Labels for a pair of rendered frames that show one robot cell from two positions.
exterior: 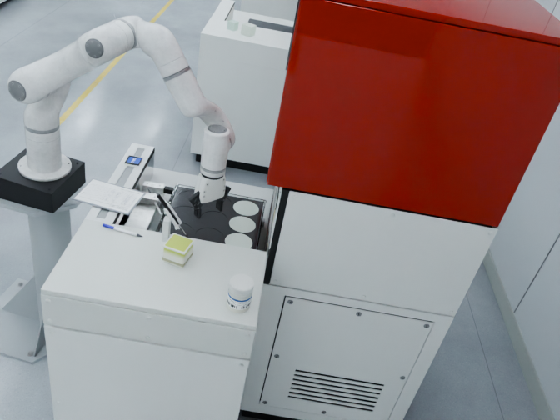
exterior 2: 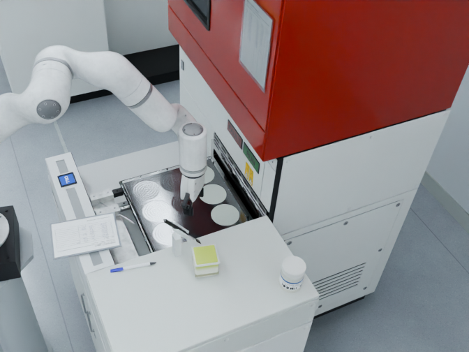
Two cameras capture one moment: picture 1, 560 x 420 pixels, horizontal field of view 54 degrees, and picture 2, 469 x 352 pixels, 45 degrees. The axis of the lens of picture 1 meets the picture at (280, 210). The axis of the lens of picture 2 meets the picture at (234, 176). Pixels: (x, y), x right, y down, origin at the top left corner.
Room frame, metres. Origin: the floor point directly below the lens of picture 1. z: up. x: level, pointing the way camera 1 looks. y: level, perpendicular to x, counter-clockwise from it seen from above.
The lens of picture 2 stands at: (0.37, 0.68, 2.40)
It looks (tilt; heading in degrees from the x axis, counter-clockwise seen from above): 45 degrees down; 334
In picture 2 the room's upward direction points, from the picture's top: 5 degrees clockwise
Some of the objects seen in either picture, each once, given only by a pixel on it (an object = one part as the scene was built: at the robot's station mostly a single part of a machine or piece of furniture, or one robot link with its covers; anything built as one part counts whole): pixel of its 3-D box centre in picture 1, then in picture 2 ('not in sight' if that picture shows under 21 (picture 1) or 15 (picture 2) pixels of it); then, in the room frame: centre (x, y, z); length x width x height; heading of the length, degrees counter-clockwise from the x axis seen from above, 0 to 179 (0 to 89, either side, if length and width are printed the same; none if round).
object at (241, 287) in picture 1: (240, 293); (292, 274); (1.17, 0.06, 1.01); 0.07 x 0.07 x 0.10
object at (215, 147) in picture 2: (269, 227); (236, 184); (1.68, 0.02, 0.89); 0.44 x 0.02 x 0.10; 3
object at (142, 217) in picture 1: (142, 216); (115, 234); (1.62, 0.50, 0.87); 0.36 x 0.08 x 0.03; 3
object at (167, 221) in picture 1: (172, 224); (181, 237); (1.40, 0.33, 1.03); 0.06 x 0.04 x 0.13; 93
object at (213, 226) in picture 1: (213, 219); (185, 202); (1.65, 0.23, 0.90); 0.34 x 0.34 x 0.01; 3
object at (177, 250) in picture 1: (177, 251); (205, 261); (1.32, 0.29, 1.00); 0.07 x 0.07 x 0.07; 79
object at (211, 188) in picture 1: (211, 184); (193, 179); (1.55, 0.24, 1.12); 0.10 x 0.07 x 0.11; 138
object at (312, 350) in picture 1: (332, 302); (280, 210); (1.87, -0.32, 0.41); 0.82 x 0.71 x 0.82; 3
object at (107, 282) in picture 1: (162, 285); (202, 297); (1.26, 0.31, 0.89); 0.62 x 0.35 x 0.14; 93
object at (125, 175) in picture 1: (122, 193); (79, 220); (1.70, 0.60, 0.89); 0.55 x 0.09 x 0.14; 3
